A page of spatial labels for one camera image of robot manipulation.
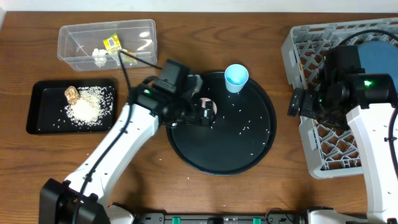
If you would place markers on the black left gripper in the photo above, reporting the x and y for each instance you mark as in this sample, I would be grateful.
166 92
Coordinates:
203 114

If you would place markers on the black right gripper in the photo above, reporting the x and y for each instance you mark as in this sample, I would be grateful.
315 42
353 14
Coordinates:
296 102

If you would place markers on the pink cup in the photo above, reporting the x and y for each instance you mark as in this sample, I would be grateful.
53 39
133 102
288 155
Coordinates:
207 102

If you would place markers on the light blue cup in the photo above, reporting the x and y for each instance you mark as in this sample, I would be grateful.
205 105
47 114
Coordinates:
235 76

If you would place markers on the large dark blue bowl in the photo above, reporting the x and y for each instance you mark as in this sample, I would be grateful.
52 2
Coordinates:
378 57

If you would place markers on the yellow snack wrapper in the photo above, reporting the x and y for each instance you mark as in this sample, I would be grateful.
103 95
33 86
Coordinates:
113 46

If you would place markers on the round black serving tray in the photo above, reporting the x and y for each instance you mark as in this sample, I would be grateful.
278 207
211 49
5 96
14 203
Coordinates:
242 133

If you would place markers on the pile of rice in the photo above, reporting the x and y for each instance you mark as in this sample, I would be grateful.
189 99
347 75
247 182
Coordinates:
93 109

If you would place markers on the white tissue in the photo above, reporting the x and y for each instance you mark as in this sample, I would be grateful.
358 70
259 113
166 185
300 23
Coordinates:
100 57

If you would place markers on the brown food scrap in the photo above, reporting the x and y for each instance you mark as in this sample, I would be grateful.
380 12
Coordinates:
72 95

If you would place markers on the wooden chopstick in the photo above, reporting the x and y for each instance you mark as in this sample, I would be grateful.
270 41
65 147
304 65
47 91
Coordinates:
304 80

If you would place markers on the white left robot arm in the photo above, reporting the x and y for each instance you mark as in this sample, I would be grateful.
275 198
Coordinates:
84 195

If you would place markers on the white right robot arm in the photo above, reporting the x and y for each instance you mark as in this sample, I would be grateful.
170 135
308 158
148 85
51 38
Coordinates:
366 103

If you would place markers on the grey dishwasher rack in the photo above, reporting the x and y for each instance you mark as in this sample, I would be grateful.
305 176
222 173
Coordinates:
329 152

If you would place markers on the black rectangular waste tray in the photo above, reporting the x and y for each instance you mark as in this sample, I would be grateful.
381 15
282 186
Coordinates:
48 112

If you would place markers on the clear plastic bin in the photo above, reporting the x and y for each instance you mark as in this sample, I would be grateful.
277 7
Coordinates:
77 42

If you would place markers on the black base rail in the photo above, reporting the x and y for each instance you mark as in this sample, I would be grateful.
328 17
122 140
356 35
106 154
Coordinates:
273 217

